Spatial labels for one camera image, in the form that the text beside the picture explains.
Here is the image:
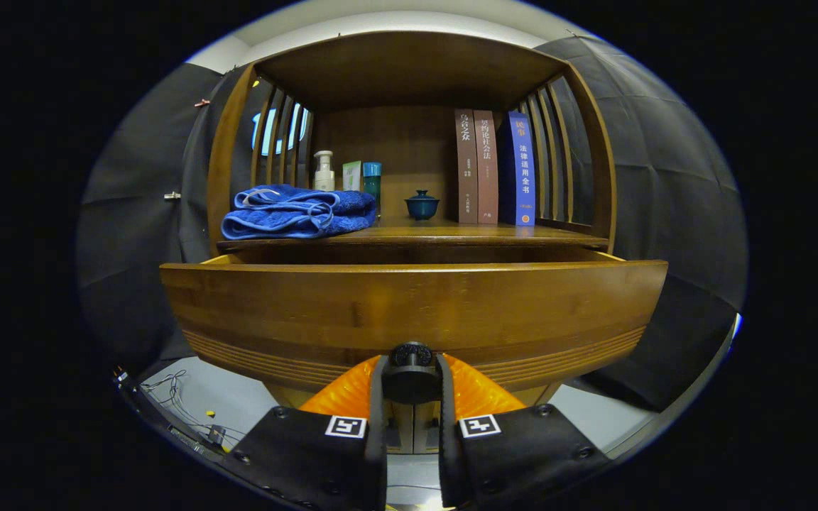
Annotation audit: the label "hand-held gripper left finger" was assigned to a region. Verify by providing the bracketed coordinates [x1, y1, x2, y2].
[224, 353, 388, 511]

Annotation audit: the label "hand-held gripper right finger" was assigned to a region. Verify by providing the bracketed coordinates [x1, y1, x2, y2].
[437, 353, 612, 510]

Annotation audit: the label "wooden drawer with black knob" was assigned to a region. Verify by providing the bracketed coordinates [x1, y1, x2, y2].
[159, 245, 669, 409]

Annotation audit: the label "wooden cabinet door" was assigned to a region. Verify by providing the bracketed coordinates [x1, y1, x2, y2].
[388, 403, 415, 455]
[413, 403, 440, 454]

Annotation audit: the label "wooden countertop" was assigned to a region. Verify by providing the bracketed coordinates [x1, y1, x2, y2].
[217, 216, 609, 249]

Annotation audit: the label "wooden cabinet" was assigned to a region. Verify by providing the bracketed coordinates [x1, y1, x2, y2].
[207, 30, 619, 455]

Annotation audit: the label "blue lidded teacup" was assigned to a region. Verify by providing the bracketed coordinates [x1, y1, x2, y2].
[405, 189, 441, 221]

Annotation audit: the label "blue folded towel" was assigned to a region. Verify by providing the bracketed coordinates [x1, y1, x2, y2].
[221, 183, 378, 241]

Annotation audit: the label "blue capped bottle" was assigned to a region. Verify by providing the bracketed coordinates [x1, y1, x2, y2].
[362, 162, 383, 217]

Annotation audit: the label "white pump bottle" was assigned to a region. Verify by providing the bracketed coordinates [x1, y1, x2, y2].
[312, 150, 336, 192]

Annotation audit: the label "dark brown book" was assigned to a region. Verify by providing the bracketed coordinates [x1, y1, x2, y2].
[454, 109, 479, 225]

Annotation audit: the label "reddish brown book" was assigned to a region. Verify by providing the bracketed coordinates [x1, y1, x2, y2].
[473, 109, 500, 225]

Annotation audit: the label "blue book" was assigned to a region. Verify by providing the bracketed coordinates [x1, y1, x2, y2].
[498, 111, 536, 226]

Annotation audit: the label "thin floor cable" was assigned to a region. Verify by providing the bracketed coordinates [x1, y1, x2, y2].
[141, 369, 246, 448]

